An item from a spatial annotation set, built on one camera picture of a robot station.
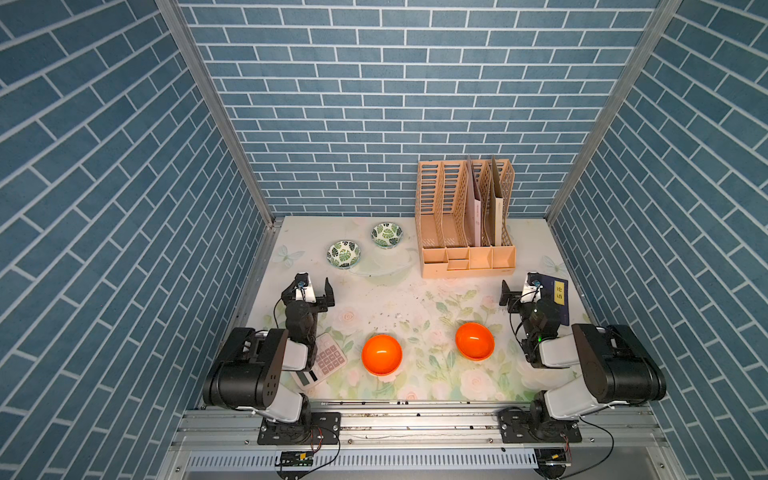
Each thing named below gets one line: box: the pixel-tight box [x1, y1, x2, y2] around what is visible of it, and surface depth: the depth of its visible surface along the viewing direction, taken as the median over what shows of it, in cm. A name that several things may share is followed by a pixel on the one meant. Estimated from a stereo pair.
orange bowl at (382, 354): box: [361, 334, 403, 375], surface depth 84 cm
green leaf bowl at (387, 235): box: [371, 222, 403, 249], surface depth 114 cm
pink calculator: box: [290, 333, 348, 391], surface depth 84 cm
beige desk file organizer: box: [415, 156, 516, 279], surface depth 105 cm
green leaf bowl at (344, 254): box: [326, 240, 362, 269], surface depth 110 cm
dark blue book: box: [528, 272, 569, 326], surface depth 100 cm
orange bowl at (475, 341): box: [455, 322, 495, 362], surface depth 88 cm
